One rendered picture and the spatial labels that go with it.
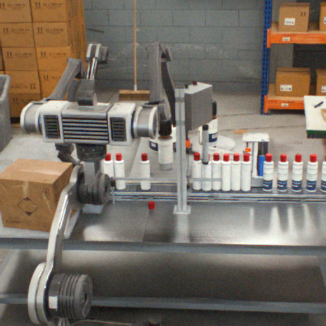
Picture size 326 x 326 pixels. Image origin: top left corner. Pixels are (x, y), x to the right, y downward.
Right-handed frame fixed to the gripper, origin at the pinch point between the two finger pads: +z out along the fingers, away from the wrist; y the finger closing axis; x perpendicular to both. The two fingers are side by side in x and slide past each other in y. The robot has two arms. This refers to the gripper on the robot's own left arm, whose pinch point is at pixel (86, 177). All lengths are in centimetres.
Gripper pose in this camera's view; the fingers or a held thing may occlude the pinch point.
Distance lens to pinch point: 335.8
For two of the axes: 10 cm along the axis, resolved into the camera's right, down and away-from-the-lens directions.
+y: 0.9, -4.1, 9.1
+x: -7.4, 5.9, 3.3
